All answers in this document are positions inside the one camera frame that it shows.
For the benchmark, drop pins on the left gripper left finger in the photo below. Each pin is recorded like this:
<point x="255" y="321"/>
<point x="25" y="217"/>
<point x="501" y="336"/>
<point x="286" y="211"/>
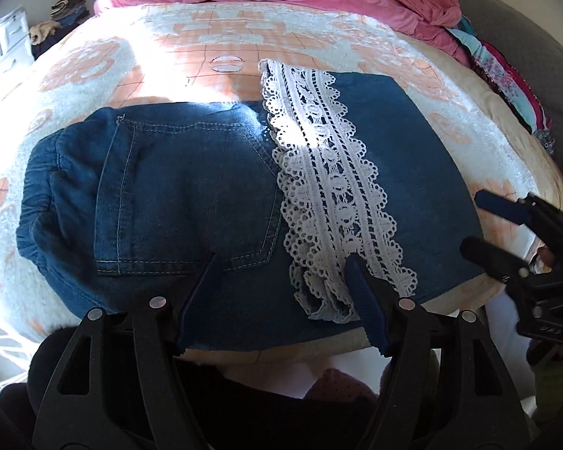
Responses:
<point x="105" y="384"/>

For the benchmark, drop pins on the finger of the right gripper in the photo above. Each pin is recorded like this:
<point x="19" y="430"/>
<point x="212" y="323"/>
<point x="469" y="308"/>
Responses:
<point x="496" y="262"/>
<point x="515" y="212"/>

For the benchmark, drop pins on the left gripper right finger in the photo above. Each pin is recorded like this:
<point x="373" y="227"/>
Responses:
<point x="447" y="386"/>

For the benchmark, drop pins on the blue denim pants lace trim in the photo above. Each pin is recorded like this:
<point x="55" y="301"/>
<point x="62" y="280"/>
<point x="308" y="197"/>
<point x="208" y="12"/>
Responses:
<point x="273" y="194"/>

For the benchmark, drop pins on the right hand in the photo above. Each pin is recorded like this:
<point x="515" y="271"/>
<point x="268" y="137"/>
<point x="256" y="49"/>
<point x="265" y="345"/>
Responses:
<point x="546" y="255"/>

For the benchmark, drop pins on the beige bed sheet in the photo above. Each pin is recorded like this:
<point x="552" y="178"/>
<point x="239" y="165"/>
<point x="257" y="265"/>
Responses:
<point x="489" y="146"/>

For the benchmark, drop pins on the floral teal pink pillow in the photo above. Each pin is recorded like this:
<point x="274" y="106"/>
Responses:
<point x="491" y="65"/>

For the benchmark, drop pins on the grey padded headboard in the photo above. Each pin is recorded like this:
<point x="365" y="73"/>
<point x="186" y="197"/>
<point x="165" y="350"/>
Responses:
<point x="532" y="51"/>

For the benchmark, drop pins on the white orange plush blanket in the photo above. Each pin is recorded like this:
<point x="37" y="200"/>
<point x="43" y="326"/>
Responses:
<point x="168" y="53"/>

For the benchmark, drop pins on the white drawer cabinet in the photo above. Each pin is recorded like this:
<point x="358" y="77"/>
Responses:
<point x="15" y="46"/>

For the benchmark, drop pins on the pile of folded clothes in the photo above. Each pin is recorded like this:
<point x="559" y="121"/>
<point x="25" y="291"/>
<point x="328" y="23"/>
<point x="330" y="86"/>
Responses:
<point x="65" y="16"/>

